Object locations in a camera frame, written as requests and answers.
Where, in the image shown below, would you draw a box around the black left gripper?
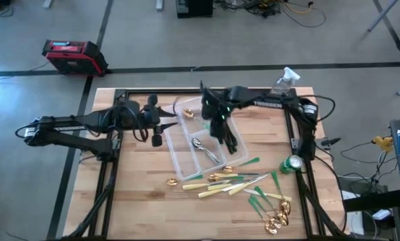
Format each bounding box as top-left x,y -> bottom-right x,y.
141,94 -> 180,135

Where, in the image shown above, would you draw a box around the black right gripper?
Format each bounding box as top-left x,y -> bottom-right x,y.
201,90 -> 234,143

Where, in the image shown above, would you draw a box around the clear plastic compartment tray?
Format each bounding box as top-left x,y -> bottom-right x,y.
161,96 -> 250,181

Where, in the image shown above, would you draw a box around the green soda can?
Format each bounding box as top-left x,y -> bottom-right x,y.
279,154 -> 304,175

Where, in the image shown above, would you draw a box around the clear spray bottle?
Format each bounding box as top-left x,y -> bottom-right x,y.
269,66 -> 302,96

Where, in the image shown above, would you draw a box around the red tool case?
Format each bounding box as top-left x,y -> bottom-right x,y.
41,39 -> 109,76

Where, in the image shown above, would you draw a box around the black cylindrical device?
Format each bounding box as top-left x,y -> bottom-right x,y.
320,137 -> 342,147

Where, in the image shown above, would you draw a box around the black computer tower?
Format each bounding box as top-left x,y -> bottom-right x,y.
175,0 -> 214,19

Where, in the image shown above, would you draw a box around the yellow plug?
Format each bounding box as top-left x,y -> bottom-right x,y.
371,135 -> 394,154

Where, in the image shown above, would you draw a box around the black side cart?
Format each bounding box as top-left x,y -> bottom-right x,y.
342,118 -> 400,241

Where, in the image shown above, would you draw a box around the white power adapter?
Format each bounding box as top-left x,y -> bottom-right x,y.
370,209 -> 392,222

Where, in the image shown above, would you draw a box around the white table grey legs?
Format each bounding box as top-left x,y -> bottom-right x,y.
366,0 -> 400,97

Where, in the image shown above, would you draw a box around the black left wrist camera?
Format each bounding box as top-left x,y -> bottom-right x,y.
150,133 -> 164,149

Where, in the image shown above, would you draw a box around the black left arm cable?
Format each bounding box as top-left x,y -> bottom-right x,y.
131,112 -> 151,144

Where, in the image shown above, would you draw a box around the gold spoon cream handle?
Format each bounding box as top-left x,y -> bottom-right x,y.
206,171 -> 246,183
165,177 -> 210,191

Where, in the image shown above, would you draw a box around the black corner bracket plate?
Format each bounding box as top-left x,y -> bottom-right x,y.
113,88 -> 129,101

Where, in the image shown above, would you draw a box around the black table frame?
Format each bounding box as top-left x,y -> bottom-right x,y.
64,87 -> 350,241

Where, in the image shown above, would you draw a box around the tangled floor cables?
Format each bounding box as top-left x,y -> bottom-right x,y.
214,0 -> 289,19

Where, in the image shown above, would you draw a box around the yellow floor cable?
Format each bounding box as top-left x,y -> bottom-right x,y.
279,0 -> 327,29

